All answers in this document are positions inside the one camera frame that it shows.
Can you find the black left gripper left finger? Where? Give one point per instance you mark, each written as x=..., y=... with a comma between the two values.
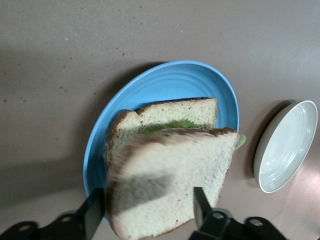
x=87, y=220

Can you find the toasted bread slice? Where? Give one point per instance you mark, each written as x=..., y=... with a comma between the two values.
x=170, y=180
x=175, y=113

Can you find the blue round plate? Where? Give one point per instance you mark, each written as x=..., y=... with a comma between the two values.
x=162, y=85

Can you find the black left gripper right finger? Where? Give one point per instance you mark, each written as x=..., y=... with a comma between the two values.
x=212, y=225

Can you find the beige round plate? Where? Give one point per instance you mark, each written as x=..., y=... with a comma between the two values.
x=287, y=150

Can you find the green lettuce leaf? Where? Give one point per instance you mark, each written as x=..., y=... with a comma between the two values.
x=185, y=124

